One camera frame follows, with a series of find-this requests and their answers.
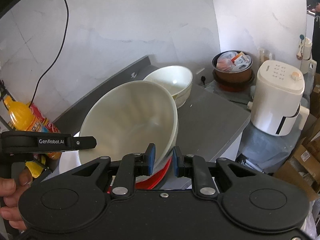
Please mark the white air fryer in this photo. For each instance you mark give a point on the white air fryer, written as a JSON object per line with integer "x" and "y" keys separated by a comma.
{"x": 276, "y": 101}

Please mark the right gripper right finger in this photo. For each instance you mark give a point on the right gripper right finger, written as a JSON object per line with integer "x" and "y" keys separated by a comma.
{"x": 198, "y": 170}

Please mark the white kettle appliance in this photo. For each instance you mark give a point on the white kettle appliance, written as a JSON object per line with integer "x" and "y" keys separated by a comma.
{"x": 308, "y": 65}

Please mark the cardboard boxes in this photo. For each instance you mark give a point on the cardboard boxes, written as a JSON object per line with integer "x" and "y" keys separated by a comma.
{"x": 302, "y": 167}

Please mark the red and black bowl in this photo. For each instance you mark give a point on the red and black bowl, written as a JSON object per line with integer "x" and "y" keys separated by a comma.
{"x": 142, "y": 182}

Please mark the white plate sweet print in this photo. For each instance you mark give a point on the white plate sweet print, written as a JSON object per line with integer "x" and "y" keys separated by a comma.
{"x": 68, "y": 161}

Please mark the black metal shelf rack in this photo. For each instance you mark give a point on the black metal shelf rack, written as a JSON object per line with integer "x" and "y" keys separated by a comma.
{"x": 6, "y": 124}

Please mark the person's left hand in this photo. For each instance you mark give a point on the person's left hand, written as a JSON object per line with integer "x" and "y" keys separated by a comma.
{"x": 11, "y": 192}

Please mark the orange juice bottle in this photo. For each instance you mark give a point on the orange juice bottle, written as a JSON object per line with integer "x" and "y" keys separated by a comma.
{"x": 23, "y": 120}

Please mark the person in black clothes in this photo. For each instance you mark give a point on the person in black clothes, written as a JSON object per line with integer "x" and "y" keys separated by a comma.
{"x": 313, "y": 6}

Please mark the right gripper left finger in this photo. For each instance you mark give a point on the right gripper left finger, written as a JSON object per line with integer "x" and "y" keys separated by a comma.
{"x": 131, "y": 166}

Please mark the cream bowl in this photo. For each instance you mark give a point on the cream bowl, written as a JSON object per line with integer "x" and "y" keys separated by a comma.
{"x": 177, "y": 80}
{"x": 130, "y": 117}

